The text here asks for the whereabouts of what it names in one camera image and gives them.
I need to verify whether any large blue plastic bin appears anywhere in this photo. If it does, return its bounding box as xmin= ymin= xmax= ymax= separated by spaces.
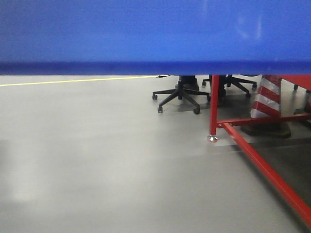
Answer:
xmin=0 ymin=0 xmax=311 ymax=75

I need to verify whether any black office chair base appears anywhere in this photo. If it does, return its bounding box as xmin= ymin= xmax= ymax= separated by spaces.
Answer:
xmin=152 ymin=77 xmax=211 ymax=115

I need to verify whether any red white striped cone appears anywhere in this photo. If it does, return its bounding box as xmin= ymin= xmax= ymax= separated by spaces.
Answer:
xmin=241 ymin=75 xmax=291 ymax=138

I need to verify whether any red metal table frame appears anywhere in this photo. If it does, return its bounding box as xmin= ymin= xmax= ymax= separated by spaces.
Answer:
xmin=208 ymin=75 xmax=311 ymax=227

